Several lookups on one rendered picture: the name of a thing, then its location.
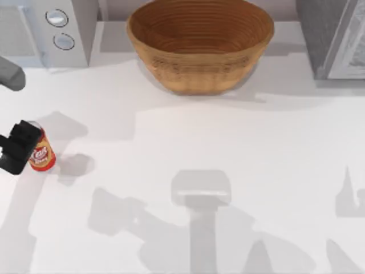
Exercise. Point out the red and orange can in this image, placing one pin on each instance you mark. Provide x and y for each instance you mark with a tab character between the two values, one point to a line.
44	155

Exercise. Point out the pale grey rounded box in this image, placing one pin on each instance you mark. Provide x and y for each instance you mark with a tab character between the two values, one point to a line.
11	74

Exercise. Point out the small round microwave knob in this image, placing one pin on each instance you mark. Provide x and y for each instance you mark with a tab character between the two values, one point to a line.
64	41

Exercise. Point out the pale microwave oven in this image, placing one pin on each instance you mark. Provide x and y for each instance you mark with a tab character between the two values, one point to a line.
80	34

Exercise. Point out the large round microwave knob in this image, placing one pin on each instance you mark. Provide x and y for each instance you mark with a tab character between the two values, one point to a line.
56	17

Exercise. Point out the brown woven basket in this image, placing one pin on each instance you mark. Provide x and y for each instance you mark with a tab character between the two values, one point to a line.
199	62

